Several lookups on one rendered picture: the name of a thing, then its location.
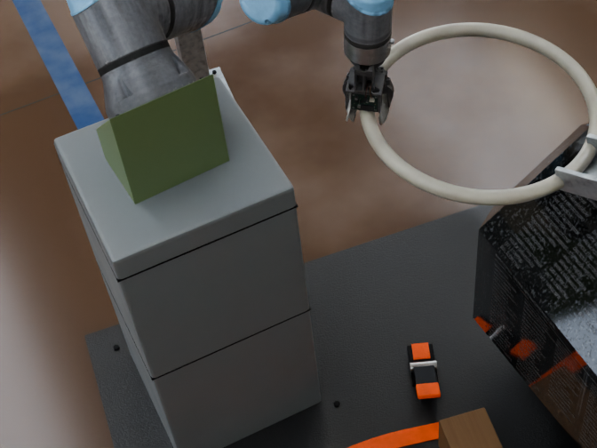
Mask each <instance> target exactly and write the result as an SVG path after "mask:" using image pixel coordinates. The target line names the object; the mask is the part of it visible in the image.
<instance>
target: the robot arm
mask: <svg viewBox="0 0 597 448"><path fill-rule="evenodd" d="M222 1H223V0H67V3H68V7H69V10H70V14H71V16H72V17H73V19H74V21H75V23H76V25H77V28H78V30H79V32H80V34H81V36H82V38H83V40H84V43H85V45H86V47H87V49H88V51H89V53H90V55H91V57H92V60H93V62H94V64H95V66H96V68H97V70H98V72H99V75H100V77H101V79H102V82H103V88H104V98H105V108H106V113H107V116H108V119H111V118H113V117H115V115H117V114H119V115H121V114H122V113H125V112H127V111H129V110H131V109H134V108H136V107H139V106H141V105H143V104H145V103H148V102H150V101H151V100H155V99H157V98H159V97H162V96H164V95H165V94H168V93H170V92H173V91H176V90H178V89H179V88H181V87H184V86H186V85H188V84H191V83H193V82H195V81H197V80H196V78H195V75H194V73H193V72H192V71H191V70H190V69H189V68H188V67H187V66H186V65H185V64H184V62H183V61H182V60H181V59H180V58H179V57H178V56H177V55H176V54H175V53H174V52H173V51H172V49H171V47H170V45H169V43H168V40H170V39H172V38H175V37H177V36H182V35H185V34H187V33H192V32H195V31H197V30H199V29H201V28H203V27H204V26H206V25H208V24H209V23H211V22H212V21H213V20H214V19H215V18H216V17H217V15H218V14H219V11H220V8H221V3H222ZM239 1H240V5H241V7H242V9H243V11H244V13H245V14H246V15H247V17H248V18H250V19H251V20H252V21H254V22H256V23H258V24H261V25H270V24H276V23H280V22H283V21H285V20H286V19H288V18H291V17H294V16H296V15H299V14H301V13H305V12H309V11H312V10H317V11H319V12H322V13H325V14H327V15H329V16H331V17H333V18H335V19H337V20H341V21H343V22H344V51H345V55H346V56H347V57H348V59H350V61H351V62H352V64H354V66H353V67H351V68H350V71H349V73H347V74H346V79H345V81H344V83H343V88H342V90H343V93H344V94H345V97H346V101H345V104H346V112H347V116H346V121H347V120H348V118H350V119H351V121H352V122H353V121H354V119H355V116H356V111H357V110H364V111H372V112H379V115H378V120H379V124H380V125H383V123H384V122H385V121H386V119H387V116H388V112H389V109H390V105H391V101H392V98H393V96H394V86H393V84H392V82H391V77H387V74H388V72H387V71H385V70H384V67H380V66H381V65H382V64H383V63H384V61H385V59H386V58H387V57H388V56H389V54H390V51H391V44H394V39H391V35H392V14H393V5H394V0H239Z"/></svg>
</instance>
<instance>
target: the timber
mask: <svg viewBox="0 0 597 448"><path fill-rule="evenodd" d="M438 445H439V447H440V448H503V446H502V444H501V443H500V441H499V438H498V435H497V433H496V431H495V429H494V427H493V425H492V423H491V421H490V417H489V415H488V414H487V412H486V409H485V408H484V407H483V408H481V409H477V410H474V411H470V412H465V413H462V414H459V415H456V416H453V417H449V418H447V419H443V420H439V439H438Z"/></svg>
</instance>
